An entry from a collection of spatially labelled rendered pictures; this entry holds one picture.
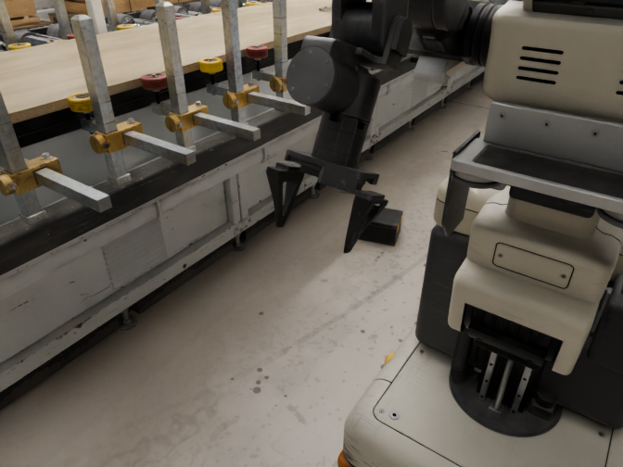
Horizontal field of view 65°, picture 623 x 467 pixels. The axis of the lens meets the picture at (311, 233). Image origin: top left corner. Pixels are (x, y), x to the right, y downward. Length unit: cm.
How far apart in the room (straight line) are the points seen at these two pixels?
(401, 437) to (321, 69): 96
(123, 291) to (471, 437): 128
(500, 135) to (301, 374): 120
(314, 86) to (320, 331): 147
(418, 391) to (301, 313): 74
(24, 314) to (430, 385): 124
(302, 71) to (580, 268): 54
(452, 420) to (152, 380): 100
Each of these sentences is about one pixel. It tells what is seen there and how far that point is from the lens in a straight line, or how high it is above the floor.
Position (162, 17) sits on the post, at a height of 110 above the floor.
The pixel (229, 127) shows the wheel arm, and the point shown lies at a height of 81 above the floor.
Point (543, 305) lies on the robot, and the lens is 87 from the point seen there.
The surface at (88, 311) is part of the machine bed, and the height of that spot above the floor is 17.
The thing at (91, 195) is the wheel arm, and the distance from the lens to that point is 114.
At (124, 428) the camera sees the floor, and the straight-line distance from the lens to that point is 171.
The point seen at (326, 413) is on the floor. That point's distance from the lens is 165.
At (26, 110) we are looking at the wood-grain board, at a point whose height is 90.
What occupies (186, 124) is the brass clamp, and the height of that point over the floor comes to 80.
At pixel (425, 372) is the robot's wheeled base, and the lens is 141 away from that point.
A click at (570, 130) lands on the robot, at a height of 108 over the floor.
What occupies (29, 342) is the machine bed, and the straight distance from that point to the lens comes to 183.
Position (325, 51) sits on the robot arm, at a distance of 51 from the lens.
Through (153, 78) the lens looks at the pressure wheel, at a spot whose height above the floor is 91.
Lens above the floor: 132
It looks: 33 degrees down
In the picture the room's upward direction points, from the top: straight up
